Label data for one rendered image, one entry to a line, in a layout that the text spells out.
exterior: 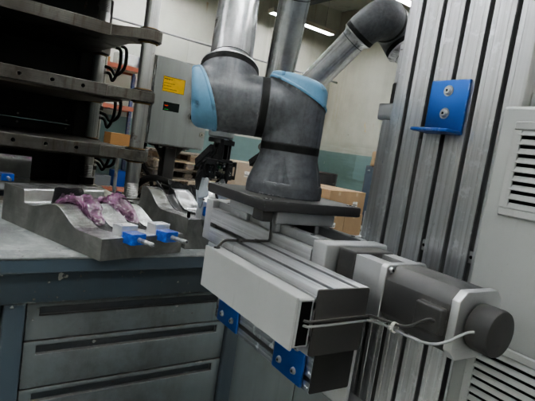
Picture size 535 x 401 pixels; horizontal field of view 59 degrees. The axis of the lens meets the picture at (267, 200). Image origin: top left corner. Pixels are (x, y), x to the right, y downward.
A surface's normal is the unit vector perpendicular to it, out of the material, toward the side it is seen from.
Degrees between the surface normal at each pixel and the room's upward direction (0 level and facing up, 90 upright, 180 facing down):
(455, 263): 90
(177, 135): 90
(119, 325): 90
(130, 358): 90
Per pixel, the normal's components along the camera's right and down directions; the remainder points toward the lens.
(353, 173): -0.80, -0.06
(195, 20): 0.59, 0.18
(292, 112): 0.07, 0.15
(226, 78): 0.16, -0.35
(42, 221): -0.59, 0.00
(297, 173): 0.33, -0.16
